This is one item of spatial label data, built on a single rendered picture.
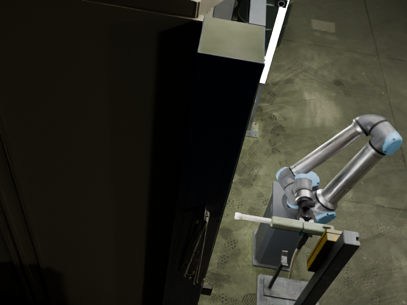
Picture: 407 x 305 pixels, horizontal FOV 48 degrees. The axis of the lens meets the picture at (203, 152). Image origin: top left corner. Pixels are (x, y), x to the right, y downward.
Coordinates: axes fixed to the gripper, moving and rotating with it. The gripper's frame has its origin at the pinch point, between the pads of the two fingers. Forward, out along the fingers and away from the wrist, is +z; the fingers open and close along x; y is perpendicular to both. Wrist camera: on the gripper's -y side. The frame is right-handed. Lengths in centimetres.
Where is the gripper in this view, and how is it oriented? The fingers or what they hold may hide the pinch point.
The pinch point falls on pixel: (306, 232)
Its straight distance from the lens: 231.8
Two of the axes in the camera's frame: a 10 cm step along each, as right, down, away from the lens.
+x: -9.9, -1.6, -0.2
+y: -1.2, 6.6, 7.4
